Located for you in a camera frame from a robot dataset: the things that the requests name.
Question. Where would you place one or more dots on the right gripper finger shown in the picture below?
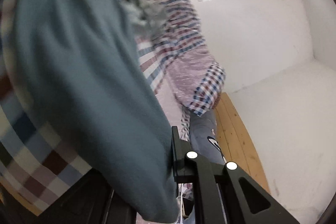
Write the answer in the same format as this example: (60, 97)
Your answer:
(223, 193)

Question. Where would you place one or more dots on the teal blue shirt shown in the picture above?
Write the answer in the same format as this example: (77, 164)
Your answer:
(78, 61)

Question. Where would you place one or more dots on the wooden headboard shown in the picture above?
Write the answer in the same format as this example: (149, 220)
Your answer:
(235, 141)

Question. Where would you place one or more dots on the blue grey plush pillow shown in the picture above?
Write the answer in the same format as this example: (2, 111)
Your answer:
(203, 137)

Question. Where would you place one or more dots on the purple polka dot pillow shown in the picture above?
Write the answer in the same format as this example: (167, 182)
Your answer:
(197, 80)

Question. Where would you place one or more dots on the checkered purple duvet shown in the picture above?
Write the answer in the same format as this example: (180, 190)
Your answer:
(173, 29)

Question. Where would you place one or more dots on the plaid checkered bed sheet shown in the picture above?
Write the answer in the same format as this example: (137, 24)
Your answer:
(39, 147)

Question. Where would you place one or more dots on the grey green sweatshirt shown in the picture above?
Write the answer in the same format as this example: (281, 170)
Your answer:
(146, 17)

